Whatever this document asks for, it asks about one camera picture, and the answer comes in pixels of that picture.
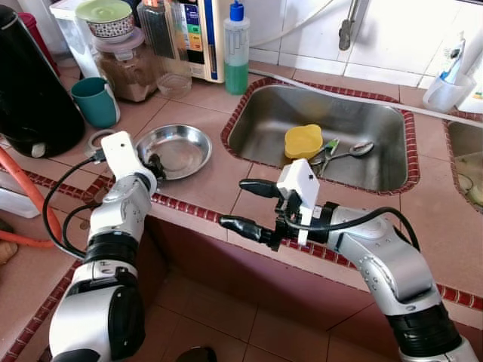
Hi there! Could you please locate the clear pitcher with orange lid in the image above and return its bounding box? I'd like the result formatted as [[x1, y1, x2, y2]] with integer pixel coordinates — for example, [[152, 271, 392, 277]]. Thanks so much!
[[138, 0, 194, 99]]

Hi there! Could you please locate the shallow steel bowl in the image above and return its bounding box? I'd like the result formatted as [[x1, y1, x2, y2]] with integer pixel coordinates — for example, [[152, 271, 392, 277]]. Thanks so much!
[[136, 124, 214, 180]]

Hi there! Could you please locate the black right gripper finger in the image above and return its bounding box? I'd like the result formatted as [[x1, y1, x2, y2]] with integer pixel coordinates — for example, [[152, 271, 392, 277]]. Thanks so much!
[[239, 179, 287, 201], [219, 215, 277, 247]]

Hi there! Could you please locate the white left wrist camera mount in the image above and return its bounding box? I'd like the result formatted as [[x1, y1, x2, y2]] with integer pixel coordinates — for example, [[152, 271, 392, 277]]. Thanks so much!
[[100, 130, 155, 186]]

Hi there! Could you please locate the cream water purifier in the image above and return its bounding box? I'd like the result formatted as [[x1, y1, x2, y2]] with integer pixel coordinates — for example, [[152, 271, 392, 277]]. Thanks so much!
[[170, 0, 227, 82]]

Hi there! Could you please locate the black robot foot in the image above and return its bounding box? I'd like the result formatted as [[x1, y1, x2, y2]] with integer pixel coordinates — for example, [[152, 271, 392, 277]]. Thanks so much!
[[175, 345, 220, 362]]

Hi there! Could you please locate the clear plastic cup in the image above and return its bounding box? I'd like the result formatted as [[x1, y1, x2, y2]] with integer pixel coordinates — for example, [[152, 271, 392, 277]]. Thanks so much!
[[423, 72, 476, 114]]

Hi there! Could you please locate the magenta plastic jug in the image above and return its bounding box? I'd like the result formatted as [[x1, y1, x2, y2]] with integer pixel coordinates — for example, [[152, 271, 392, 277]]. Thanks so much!
[[19, 11, 60, 75]]

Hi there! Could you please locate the white plastic box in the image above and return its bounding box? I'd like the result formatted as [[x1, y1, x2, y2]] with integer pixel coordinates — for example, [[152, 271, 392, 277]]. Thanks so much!
[[0, 170, 40, 219]]

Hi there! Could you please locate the teal mug with white handle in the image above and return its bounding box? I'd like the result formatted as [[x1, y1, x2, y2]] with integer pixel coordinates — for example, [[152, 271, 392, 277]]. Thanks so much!
[[72, 77, 120, 129]]

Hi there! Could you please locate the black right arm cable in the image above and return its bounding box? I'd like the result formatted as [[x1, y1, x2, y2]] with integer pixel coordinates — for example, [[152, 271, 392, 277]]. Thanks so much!
[[279, 205, 420, 251]]

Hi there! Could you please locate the white counter pipe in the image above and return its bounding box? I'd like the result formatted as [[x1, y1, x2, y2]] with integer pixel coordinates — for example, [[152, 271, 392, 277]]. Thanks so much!
[[249, 69, 483, 127]]

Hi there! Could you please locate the steel spoon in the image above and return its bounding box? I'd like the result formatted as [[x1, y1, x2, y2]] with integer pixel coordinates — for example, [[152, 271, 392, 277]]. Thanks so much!
[[328, 141, 375, 165]]

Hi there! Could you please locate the stainless steel sink basin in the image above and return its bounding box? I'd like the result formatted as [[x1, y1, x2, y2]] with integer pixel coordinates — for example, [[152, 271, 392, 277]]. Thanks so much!
[[221, 78, 420, 195], [444, 119, 483, 213]]

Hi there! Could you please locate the green dish soap bottle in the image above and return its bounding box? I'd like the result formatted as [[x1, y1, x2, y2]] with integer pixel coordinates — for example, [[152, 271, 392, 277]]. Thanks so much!
[[223, 2, 251, 96]]

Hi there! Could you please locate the patterned bowl with green lid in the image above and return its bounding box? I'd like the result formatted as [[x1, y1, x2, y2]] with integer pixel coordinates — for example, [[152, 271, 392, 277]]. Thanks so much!
[[75, 0, 135, 38]]

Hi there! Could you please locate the white translucent plastic container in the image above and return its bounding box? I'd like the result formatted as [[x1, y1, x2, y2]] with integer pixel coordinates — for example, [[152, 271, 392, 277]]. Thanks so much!
[[49, 0, 99, 76]]

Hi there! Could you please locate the yellow plastic bowl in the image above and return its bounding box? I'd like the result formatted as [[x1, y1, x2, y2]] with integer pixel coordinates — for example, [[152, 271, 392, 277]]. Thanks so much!
[[285, 124, 324, 161]]

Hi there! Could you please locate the black kettle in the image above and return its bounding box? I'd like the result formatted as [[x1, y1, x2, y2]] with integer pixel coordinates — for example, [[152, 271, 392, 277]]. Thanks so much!
[[0, 6, 86, 159]]

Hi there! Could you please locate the glass jar of brown powder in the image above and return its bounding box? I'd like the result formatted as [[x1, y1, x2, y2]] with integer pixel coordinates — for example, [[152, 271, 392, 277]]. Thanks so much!
[[92, 29, 159, 103]]

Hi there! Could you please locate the white wall hose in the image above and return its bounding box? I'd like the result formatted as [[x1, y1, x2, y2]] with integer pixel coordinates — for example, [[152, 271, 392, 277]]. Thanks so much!
[[249, 0, 337, 48]]

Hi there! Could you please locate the blue and white toothbrush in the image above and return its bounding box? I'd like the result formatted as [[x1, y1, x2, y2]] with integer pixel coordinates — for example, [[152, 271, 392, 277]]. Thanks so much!
[[441, 32, 467, 84]]

